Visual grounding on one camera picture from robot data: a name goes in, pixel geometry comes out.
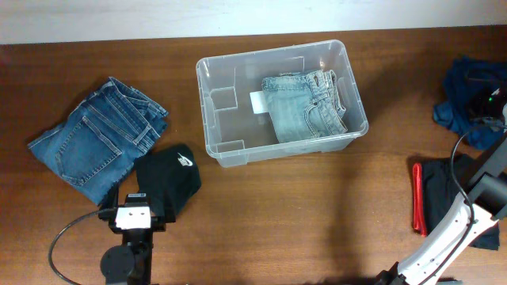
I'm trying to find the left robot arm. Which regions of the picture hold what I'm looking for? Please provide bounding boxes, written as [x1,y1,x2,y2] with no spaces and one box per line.
[98,193,166,285]

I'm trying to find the light grey jeans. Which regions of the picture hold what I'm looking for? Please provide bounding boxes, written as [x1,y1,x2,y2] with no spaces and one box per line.
[261,70,348,143]

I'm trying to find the clear plastic storage bin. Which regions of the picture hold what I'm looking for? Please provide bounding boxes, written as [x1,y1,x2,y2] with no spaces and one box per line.
[196,40,369,168]

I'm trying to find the black garment with red trim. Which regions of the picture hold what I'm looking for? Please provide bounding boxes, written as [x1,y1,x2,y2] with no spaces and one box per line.
[411,154,500,251]

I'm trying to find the white label in bin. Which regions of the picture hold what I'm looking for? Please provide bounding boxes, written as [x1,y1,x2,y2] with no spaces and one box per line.
[250,91,269,114]

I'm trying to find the folded black Nike garment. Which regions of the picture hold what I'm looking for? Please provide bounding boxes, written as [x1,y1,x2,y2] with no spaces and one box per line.
[134,144,202,223]

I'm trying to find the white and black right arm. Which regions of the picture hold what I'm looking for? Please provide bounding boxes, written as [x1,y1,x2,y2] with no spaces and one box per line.
[375,82,506,284]

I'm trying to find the dark blue shirt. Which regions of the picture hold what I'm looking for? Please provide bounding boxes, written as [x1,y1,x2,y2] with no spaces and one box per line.
[433,56,506,150]

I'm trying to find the folded blue denim jeans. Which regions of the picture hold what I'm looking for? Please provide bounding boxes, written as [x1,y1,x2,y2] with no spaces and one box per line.
[28,77,168,205]

